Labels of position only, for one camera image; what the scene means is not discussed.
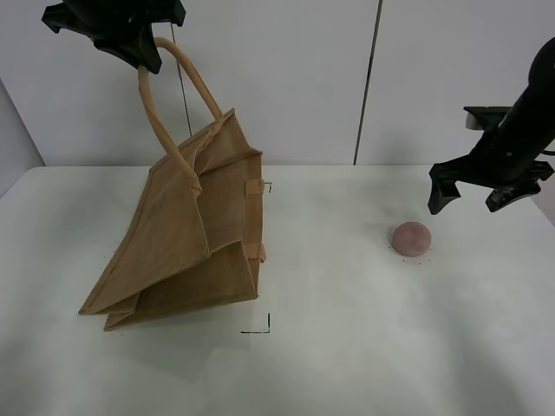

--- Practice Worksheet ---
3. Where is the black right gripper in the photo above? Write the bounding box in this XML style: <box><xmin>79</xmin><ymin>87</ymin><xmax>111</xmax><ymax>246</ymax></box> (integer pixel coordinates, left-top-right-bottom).
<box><xmin>428</xmin><ymin>102</ymin><xmax>554</xmax><ymax>214</ymax></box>

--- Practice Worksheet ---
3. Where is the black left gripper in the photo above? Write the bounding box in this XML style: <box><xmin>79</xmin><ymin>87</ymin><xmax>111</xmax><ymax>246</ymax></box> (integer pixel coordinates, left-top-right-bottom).
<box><xmin>42</xmin><ymin>0</ymin><xmax>184</xmax><ymax>74</ymax></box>

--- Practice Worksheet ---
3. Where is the pink peach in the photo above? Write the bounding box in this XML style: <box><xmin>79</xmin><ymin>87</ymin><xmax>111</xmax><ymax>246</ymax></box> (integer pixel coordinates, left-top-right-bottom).
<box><xmin>391</xmin><ymin>222</ymin><xmax>432</xmax><ymax>257</ymax></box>

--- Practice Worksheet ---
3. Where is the brown linen tote bag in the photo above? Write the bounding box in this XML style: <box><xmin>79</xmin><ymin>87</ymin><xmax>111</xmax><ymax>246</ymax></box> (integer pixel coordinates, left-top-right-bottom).
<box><xmin>80</xmin><ymin>37</ymin><xmax>266</xmax><ymax>331</ymax></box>

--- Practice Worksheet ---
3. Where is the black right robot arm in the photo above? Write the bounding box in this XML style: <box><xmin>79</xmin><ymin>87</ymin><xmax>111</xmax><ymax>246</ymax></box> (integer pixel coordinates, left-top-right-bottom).
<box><xmin>428</xmin><ymin>40</ymin><xmax>554</xmax><ymax>215</ymax></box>

